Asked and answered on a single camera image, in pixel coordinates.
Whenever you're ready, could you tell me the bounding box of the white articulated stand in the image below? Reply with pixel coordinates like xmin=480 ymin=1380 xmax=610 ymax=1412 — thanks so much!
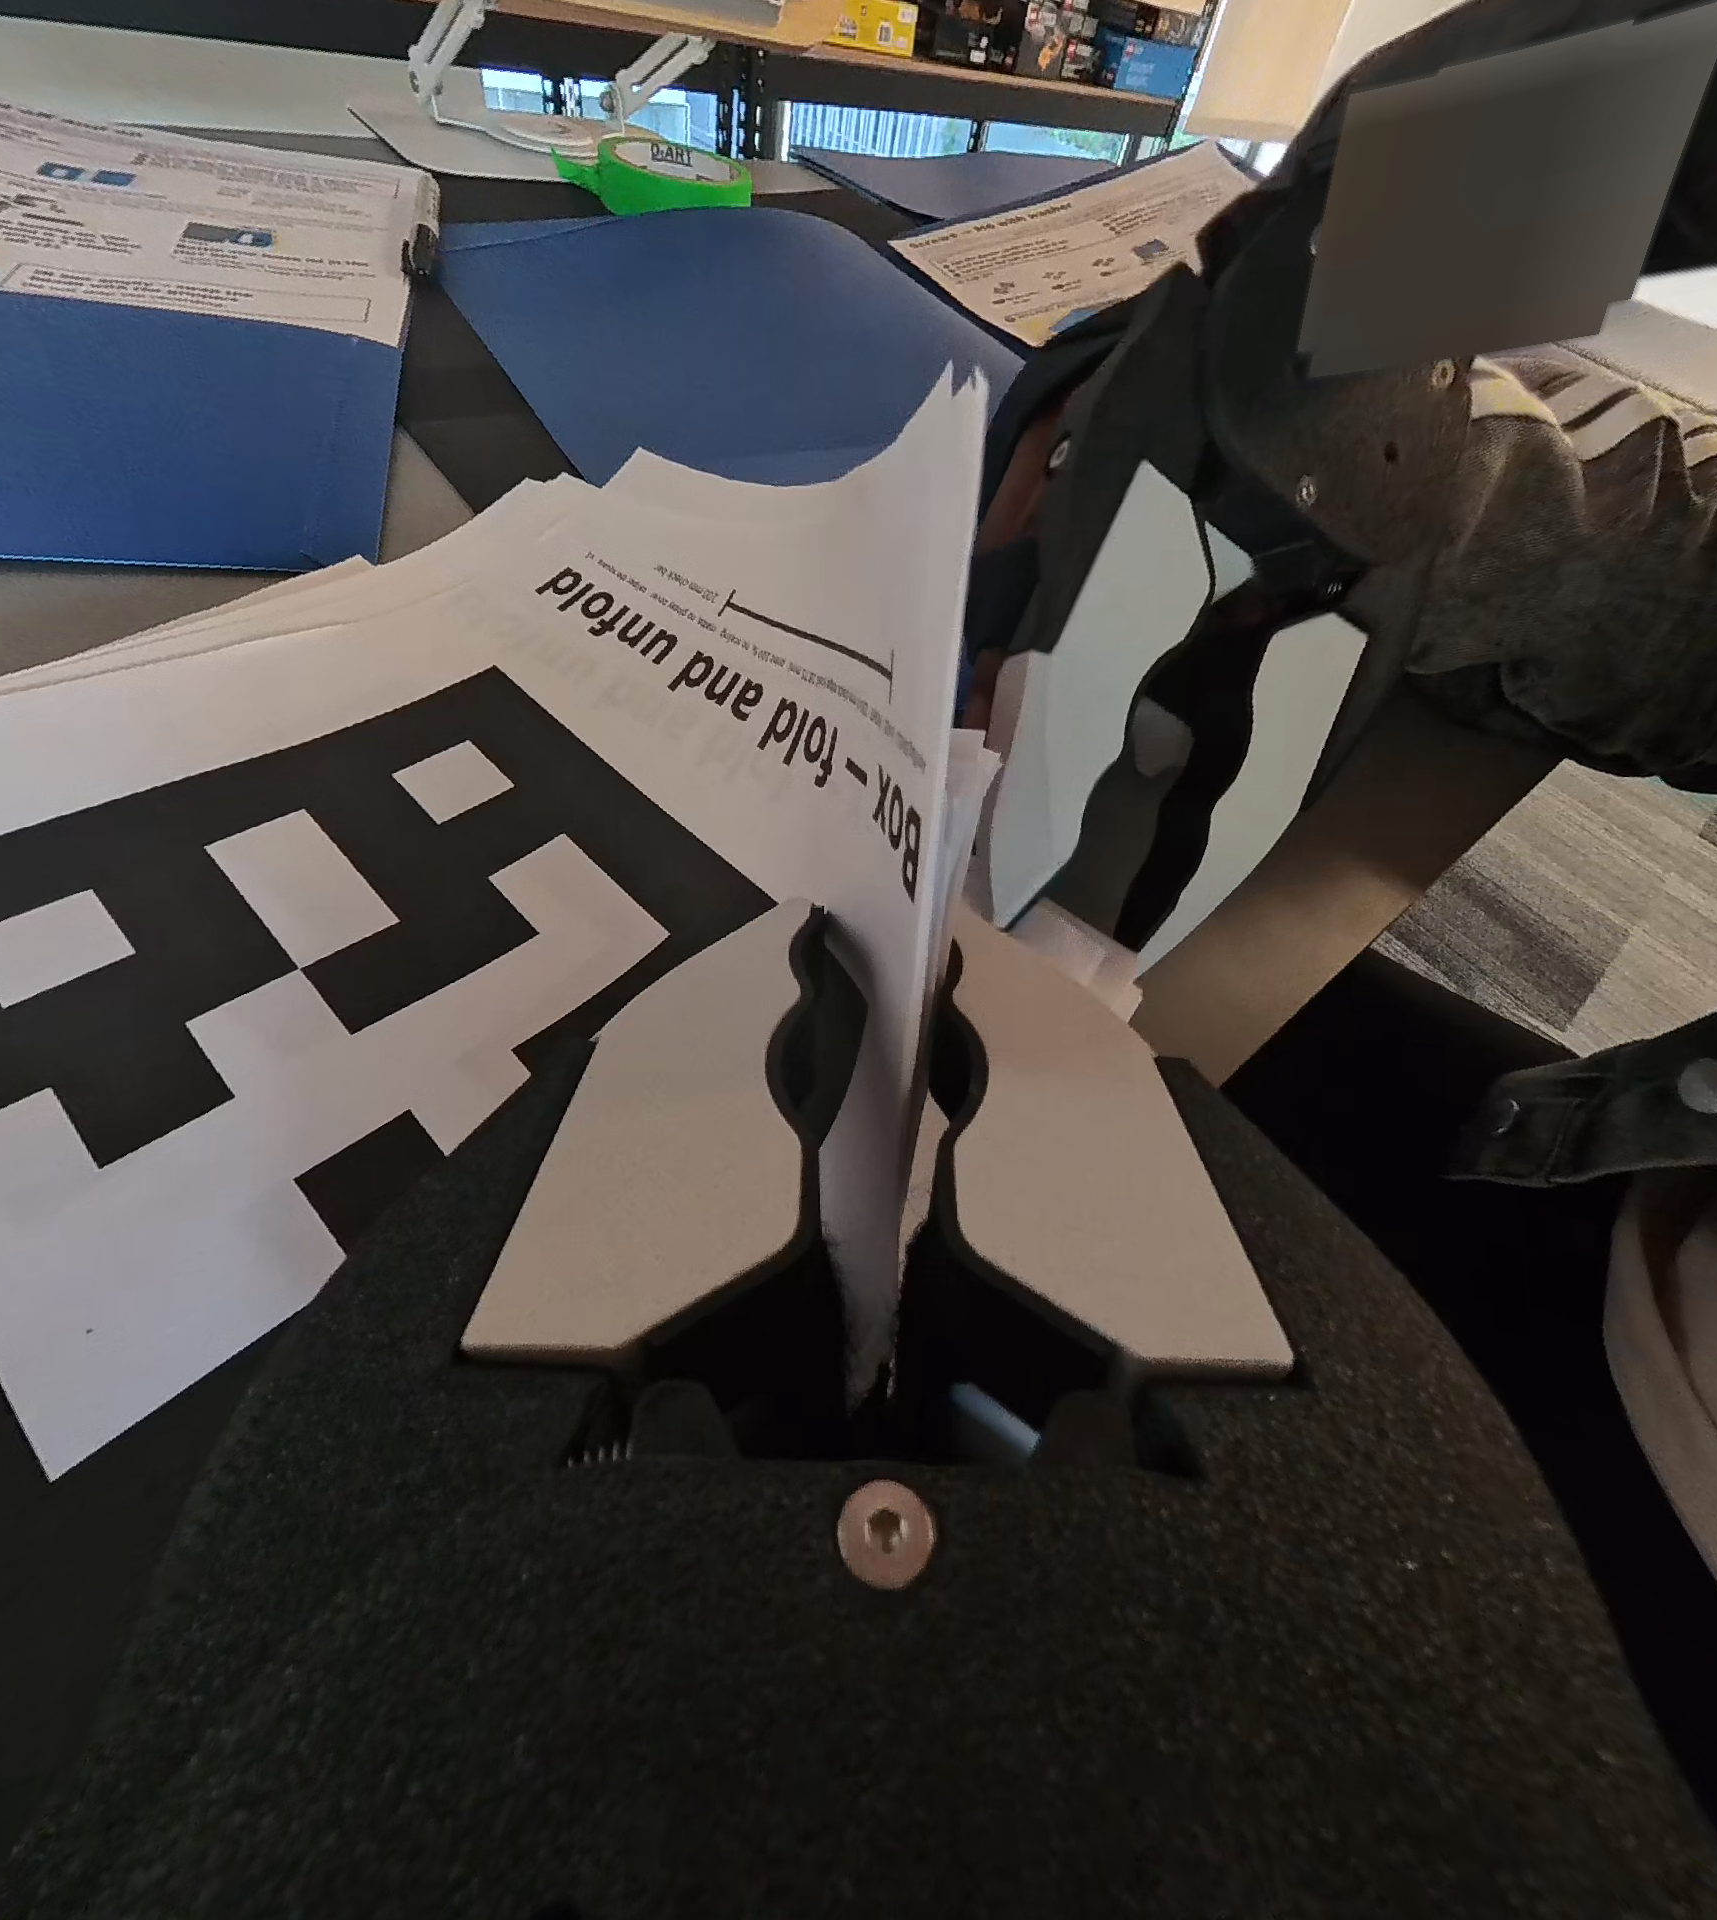
xmin=399 ymin=0 xmax=782 ymax=156

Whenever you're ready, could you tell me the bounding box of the printed instruction sheet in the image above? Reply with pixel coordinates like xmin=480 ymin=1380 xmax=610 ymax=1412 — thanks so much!
xmin=886 ymin=140 xmax=1251 ymax=351
xmin=0 ymin=65 xmax=443 ymax=333

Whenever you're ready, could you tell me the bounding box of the dark blue paper folder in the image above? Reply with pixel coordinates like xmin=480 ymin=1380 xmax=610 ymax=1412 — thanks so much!
xmin=790 ymin=140 xmax=1222 ymax=228

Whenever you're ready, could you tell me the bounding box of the green tape roll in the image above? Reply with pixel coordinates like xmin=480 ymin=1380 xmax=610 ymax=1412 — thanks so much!
xmin=547 ymin=128 xmax=757 ymax=213

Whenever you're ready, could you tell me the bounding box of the grey card sheet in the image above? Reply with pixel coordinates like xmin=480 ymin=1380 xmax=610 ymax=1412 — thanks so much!
xmin=351 ymin=94 xmax=603 ymax=175

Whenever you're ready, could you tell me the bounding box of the person's right forearm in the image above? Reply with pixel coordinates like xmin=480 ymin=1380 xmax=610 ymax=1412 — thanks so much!
xmin=1366 ymin=333 xmax=1717 ymax=796

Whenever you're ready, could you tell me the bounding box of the row of colourful boxes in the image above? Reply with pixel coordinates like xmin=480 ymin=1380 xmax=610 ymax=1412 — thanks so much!
xmin=820 ymin=0 xmax=1222 ymax=109

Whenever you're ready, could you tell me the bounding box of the person's dark denim jacket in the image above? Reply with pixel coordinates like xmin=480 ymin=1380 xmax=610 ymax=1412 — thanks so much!
xmin=1449 ymin=1009 xmax=1717 ymax=1185

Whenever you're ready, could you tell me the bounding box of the stack of printed white papers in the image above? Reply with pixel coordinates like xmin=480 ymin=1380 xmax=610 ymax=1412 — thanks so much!
xmin=0 ymin=362 xmax=1145 ymax=1920

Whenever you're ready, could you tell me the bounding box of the beige window blind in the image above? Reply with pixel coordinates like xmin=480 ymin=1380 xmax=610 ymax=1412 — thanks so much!
xmin=1189 ymin=0 xmax=1407 ymax=140

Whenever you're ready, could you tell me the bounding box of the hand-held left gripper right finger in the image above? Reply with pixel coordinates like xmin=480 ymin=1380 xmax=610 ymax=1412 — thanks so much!
xmin=924 ymin=920 xmax=1302 ymax=1380

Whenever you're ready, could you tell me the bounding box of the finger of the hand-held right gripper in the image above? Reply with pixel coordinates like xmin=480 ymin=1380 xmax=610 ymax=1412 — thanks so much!
xmin=994 ymin=457 xmax=1222 ymax=941
xmin=1119 ymin=599 xmax=1373 ymax=965

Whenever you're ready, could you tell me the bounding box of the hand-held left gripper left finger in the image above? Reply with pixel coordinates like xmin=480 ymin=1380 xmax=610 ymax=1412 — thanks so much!
xmin=459 ymin=900 xmax=864 ymax=1370

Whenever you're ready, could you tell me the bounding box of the wooden shelf rack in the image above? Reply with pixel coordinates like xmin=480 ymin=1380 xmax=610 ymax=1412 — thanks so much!
xmin=480 ymin=0 xmax=1230 ymax=166

